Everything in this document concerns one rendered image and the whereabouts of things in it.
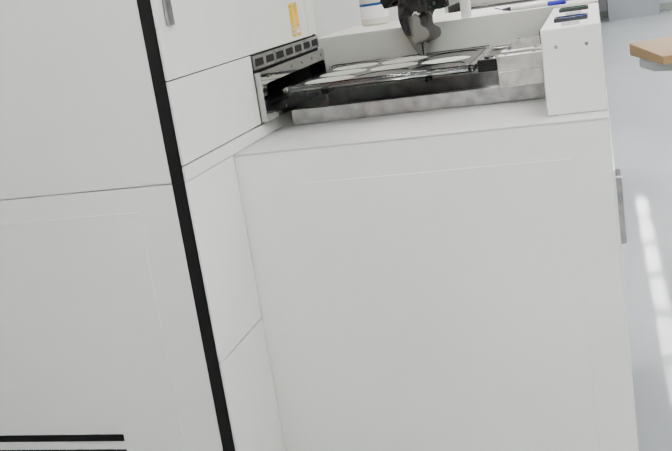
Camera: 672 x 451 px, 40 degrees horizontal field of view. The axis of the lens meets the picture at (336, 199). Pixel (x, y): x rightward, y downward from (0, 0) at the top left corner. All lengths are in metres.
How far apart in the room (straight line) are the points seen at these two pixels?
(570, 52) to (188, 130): 0.62
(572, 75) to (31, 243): 0.92
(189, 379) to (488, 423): 0.52
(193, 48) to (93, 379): 0.58
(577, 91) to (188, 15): 0.63
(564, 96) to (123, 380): 0.86
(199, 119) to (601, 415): 0.83
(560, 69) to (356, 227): 0.42
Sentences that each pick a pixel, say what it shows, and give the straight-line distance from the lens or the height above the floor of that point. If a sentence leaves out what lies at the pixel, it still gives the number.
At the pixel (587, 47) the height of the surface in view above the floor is 0.92.
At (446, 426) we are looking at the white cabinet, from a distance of 1.70.
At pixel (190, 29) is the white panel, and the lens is 1.53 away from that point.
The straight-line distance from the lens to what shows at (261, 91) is 1.77.
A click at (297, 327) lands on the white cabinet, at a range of 1.68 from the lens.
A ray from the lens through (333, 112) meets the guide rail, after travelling 1.84.
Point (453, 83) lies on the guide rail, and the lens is 2.06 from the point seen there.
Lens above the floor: 1.08
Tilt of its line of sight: 13 degrees down
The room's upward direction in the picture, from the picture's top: 9 degrees counter-clockwise
